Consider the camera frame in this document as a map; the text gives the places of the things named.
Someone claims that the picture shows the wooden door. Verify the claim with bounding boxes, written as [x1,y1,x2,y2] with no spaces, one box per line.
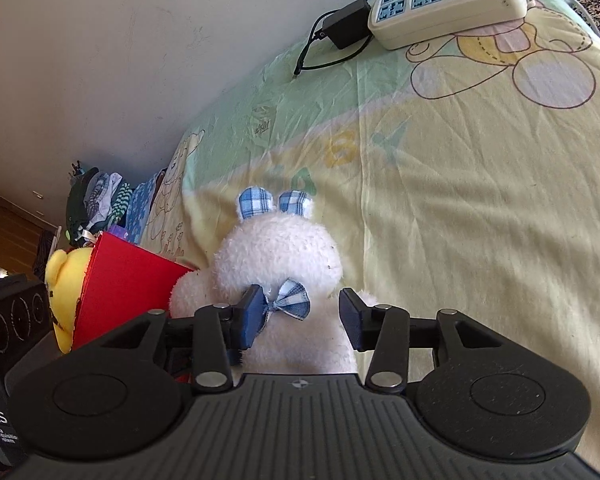
[0,185,62,282]

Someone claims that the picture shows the red cardboard box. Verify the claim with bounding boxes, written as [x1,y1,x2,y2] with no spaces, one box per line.
[70,231,197,386]

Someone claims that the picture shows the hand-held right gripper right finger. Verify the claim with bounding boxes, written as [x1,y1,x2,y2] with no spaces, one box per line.
[339,287,505,395]

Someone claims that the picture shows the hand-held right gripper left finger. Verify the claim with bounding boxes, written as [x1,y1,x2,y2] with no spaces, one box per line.
[95,284,267,395]

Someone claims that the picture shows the yellow tiger plush toy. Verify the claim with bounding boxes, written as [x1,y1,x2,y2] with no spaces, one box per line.
[45,246,99,356]

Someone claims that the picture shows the thin black adapter cable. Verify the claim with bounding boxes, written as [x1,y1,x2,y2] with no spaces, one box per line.
[293,14,377,79]

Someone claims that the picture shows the pile of folded clothes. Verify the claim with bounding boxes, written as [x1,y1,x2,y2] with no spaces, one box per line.
[65,160,170,247]

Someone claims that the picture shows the cream power strip blue sockets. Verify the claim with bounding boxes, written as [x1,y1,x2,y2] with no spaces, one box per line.
[367,0,530,51]

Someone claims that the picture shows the black power adapter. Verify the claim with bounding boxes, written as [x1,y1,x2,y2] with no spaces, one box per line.
[321,0,374,50]

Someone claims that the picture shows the white plush bunny plaid bow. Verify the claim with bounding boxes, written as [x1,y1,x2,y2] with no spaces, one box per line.
[169,186,382,376]

